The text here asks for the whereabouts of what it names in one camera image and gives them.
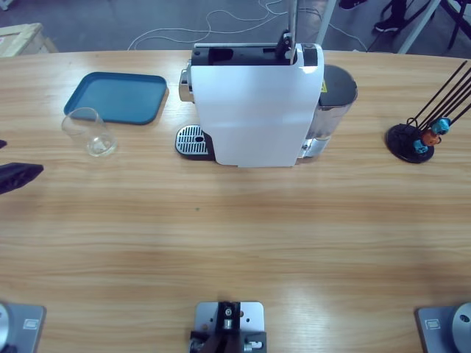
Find clear drinking glass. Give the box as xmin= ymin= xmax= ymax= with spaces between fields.
xmin=60 ymin=107 xmax=119 ymax=159

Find silver coffee machine lever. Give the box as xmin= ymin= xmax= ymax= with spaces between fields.
xmin=275 ymin=0 xmax=299 ymax=66

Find white capsule coffee machine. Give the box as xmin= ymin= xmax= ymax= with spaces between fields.
xmin=174 ymin=42 xmax=327 ymax=169

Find wooden crate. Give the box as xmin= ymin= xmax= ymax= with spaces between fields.
xmin=0 ymin=22 xmax=60 ymax=58

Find blue plastic tray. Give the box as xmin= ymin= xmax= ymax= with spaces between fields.
xmin=63 ymin=71 xmax=169 ymax=126

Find silver drip tray grate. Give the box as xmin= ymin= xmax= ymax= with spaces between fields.
xmin=175 ymin=124 xmax=209 ymax=156

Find clear water tank black lid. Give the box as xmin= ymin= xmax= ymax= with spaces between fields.
xmin=311 ymin=64 xmax=358 ymax=143

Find black capsule holder with rods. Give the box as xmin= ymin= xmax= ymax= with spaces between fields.
xmin=385 ymin=60 xmax=471 ymax=164

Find dark trouser leg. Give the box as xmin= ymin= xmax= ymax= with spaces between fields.
xmin=388 ymin=0 xmax=411 ymax=25

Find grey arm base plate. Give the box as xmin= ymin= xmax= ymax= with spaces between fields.
xmin=0 ymin=301 xmax=48 ymax=353
xmin=415 ymin=302 xmax=471 ymax=353

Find white floor cable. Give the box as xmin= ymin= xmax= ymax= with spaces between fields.
xmin=127 ymin=0 xmax=321 ymax=51
xmin=326 ymin=22 xmax=369 ymax=52

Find centre metal mount bracket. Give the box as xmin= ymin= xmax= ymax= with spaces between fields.
xmin=189 ymin=300 xmax=268 ymax=353

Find white metal post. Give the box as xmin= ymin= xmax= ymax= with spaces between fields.
xmin=397 ymin=0 xmax=441 ymax=55
xmin=315 ymin=0 xmax=338 ymax=45

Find black metal chair frame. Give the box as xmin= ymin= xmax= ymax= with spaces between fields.
xmin=439 ymin=0 xmax=471 ymax=51

